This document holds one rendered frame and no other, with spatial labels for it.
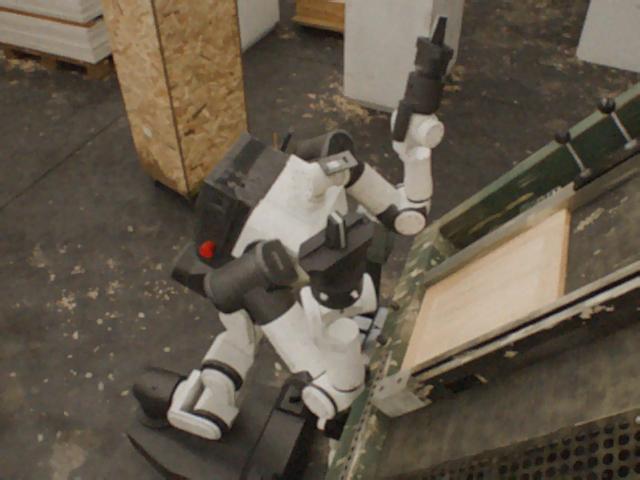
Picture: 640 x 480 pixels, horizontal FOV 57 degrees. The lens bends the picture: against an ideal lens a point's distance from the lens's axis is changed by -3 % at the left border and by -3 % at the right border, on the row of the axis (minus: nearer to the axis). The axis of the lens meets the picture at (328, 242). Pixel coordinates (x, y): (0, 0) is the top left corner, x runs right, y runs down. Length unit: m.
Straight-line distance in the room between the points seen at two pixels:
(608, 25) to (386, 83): 1.94
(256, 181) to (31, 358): 1.89
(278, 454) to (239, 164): 1.22
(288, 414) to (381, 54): 2.48
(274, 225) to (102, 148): 2.95
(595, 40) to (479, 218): 3.56
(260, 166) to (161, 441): 1.31
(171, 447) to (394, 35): 2.73
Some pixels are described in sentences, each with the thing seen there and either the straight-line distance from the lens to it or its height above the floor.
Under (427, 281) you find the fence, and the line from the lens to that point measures 1.74.
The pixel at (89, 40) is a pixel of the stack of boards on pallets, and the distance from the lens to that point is 4.80.
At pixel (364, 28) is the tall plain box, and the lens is 3.99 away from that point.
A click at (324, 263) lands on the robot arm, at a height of 1.57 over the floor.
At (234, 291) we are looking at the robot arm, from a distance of 1.18.
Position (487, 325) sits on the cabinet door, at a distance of 1.40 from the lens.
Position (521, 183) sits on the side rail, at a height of 1.15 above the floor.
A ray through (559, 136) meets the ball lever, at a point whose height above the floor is 1.43.
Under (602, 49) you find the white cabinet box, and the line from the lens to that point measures 5.30.
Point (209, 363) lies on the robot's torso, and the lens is 1.87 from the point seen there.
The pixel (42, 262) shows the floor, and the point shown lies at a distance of 3.41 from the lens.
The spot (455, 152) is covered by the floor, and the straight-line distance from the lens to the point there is 3.90.
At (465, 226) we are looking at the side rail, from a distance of 1.89.
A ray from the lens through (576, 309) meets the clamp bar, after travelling 1.12.
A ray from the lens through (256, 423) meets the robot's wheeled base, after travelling 2.33.
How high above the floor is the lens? 2.18
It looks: 43 degrees down
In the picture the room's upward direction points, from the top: straight up
